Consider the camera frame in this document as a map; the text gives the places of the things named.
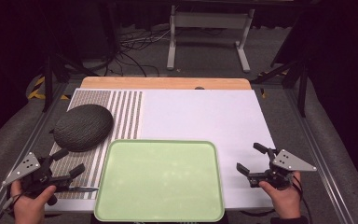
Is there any white metal stand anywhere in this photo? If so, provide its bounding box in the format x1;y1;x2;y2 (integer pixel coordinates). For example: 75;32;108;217
166;4;256;74

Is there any black tripod stand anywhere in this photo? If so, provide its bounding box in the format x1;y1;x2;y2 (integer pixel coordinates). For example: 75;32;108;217
251;57;310;119
41;50;101;114

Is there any light green tray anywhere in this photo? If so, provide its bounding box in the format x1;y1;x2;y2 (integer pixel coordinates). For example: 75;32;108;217
93;138;226;223

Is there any bundle of black cables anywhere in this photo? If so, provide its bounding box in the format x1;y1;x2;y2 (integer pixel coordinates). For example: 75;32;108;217
103;26;172;77

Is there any person's left hand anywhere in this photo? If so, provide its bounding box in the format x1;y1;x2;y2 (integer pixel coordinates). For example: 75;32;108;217
10;180;57;224

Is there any striped woven mat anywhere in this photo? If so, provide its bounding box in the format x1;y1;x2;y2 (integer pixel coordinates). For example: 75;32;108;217
48;90;145;201

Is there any yellow and black tape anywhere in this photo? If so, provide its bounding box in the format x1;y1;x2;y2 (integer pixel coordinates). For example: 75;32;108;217
27;76;72;102

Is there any white board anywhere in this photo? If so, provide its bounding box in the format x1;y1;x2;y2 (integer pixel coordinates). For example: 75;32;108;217
44;88;276;213

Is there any person's right hand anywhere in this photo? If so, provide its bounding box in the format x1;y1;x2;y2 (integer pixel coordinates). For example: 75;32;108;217
258;171;303;220

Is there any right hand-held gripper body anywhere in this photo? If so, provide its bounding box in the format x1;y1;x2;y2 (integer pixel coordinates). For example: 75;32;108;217
248;148;318;190

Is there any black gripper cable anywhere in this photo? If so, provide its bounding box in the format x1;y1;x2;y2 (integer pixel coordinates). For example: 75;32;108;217
292;175;313;224
1;191;24;217

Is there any dark pointed knife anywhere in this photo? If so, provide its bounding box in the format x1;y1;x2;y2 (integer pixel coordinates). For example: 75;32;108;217
68;186;100;193

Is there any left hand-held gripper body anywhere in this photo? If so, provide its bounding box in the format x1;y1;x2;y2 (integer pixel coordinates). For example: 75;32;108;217
1;151;73;206

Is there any aluminium rail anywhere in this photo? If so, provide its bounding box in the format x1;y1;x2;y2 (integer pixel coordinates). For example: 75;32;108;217
0;81;70;224
283;88;356;224

